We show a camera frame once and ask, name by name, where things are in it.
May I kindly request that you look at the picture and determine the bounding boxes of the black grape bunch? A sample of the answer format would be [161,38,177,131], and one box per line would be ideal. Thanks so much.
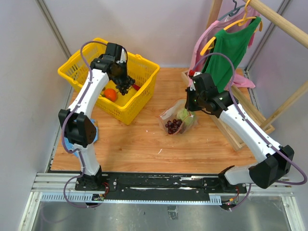
[115,76,135,96]

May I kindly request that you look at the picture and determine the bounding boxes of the green cabbage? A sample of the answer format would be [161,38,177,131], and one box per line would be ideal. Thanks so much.
[176,108,196,127]

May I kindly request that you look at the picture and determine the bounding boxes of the clear zip top bag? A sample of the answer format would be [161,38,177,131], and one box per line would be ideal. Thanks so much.
[156,98,197,136]

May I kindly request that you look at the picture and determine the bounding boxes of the purple grape bunch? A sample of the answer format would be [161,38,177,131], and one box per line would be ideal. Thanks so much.
[165,119,182,135]

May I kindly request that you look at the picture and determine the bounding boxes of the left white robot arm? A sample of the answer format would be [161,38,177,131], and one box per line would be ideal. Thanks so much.
[58,43,128,191]

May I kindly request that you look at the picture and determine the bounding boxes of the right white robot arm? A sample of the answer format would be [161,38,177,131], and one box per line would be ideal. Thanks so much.
[185,71,294,193]

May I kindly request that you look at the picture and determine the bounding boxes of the green tank top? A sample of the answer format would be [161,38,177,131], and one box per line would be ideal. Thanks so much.
[202,16,262,93]

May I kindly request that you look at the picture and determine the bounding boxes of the orange persimmon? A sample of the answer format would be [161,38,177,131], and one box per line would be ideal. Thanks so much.
[103,89,117,102]

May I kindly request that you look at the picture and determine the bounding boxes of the red chili pepper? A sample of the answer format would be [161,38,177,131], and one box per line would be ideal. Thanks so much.
[132,84,140,91]

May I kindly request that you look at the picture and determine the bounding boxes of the yellow plastic basket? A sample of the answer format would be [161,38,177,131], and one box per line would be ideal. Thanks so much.
[58,51,160,125]

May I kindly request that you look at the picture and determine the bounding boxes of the yellow clothes hanger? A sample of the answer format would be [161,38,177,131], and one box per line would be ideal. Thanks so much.
[201,0,263,56]

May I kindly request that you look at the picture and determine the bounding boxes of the pink shirt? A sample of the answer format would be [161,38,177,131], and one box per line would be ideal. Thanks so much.
[187,4,261,90]

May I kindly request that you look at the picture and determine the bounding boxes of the grey clothes hanger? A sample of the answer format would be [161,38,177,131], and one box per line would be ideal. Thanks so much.
[218,0,244,21]

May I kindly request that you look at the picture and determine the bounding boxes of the blue tissue box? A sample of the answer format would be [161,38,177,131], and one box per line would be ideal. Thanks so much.
[64,119,99,158]

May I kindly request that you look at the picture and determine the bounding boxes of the wooden clothes rack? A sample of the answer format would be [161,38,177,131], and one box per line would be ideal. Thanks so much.
[180,0,308,152]

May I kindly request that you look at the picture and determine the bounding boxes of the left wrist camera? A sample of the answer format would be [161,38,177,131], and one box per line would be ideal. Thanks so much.
[116,47,128,64]

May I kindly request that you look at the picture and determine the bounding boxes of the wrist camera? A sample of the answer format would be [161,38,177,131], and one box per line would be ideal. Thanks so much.
[189,72,201,91]
[116,47,128,64]

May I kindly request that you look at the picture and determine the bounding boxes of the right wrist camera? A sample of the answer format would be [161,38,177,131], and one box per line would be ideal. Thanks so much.
[189,72,201,91]

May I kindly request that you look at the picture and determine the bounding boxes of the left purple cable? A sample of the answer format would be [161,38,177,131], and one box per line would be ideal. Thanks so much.
[62,40,109,208]

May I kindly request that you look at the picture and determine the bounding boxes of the purple cable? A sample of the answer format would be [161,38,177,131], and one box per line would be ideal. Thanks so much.
[190,52,308,212]
[62,40,109,208]

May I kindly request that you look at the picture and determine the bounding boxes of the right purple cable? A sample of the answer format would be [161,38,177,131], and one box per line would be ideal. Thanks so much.
[190,52,308,212]

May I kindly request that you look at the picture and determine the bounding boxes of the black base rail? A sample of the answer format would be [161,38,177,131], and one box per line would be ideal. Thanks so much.
[75,172,247,203]

